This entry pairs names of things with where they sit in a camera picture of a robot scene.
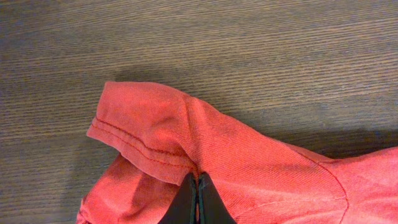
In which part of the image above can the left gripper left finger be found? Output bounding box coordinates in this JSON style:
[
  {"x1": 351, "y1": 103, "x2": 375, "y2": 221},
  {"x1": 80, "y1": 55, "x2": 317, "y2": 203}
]
[{"x1": 159, "y1": 173, "x2": 197, "y2": 224}]

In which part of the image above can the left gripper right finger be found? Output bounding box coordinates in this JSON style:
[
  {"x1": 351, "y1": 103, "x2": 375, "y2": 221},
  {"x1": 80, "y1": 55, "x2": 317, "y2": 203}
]
[{"x1": 198, "y1": 172, "x2": 236, "y2": 224}]

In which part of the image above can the red t-shirt white print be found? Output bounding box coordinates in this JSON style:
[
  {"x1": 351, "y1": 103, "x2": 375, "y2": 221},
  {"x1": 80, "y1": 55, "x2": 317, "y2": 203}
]
[{"x1": 76, "y1": 82, "x2": 397, "y2": 223}]

